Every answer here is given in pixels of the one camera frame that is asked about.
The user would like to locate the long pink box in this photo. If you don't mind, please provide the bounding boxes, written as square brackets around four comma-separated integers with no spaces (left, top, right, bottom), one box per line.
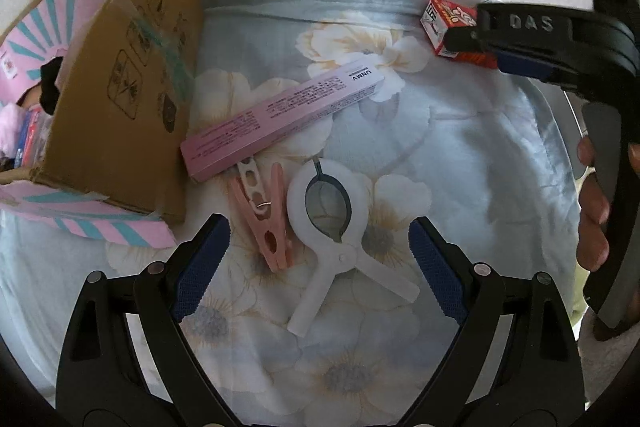
[179,61,386,183]

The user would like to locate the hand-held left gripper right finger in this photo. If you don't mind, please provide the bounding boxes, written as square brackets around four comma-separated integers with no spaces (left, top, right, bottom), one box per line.
[407,216,586,427]

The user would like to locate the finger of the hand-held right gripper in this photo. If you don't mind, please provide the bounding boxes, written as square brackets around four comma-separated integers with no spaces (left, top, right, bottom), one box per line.
[446,1,609,58]
[496,48,593,88]

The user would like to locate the large white clip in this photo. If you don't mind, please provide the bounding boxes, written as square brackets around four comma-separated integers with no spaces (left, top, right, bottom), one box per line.
[286,158,421,337]

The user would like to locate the black socks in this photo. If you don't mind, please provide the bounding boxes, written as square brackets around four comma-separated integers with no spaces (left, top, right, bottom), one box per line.
[39,55,66,116]

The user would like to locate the small red box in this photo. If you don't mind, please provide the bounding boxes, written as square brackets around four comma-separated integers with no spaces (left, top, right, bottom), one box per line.
[419,0,501,69]

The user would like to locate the pink towel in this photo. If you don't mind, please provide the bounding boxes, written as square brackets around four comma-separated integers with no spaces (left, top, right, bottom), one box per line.
[0,103,31,158]

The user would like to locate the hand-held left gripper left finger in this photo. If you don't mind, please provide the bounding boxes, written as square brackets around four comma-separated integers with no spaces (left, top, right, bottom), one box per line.
[56,213,246,427]

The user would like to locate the cardboard box with pink lining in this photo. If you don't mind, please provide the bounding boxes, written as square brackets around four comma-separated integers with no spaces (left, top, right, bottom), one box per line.
[0,0,205,251]

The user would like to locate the grey floral blanket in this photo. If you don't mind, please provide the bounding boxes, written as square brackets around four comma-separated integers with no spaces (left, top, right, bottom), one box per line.
[0,0,587,427]

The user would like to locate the blue and red packet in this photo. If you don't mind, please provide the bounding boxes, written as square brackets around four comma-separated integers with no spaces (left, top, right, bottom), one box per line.
[17,109,54,168]

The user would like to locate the pink clothespin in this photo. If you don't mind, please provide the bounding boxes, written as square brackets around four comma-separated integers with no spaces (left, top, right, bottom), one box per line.
[229,158,296,272]

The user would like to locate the person's right hand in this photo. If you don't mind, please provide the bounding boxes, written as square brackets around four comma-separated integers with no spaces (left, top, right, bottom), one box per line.
[575,137,612,274]

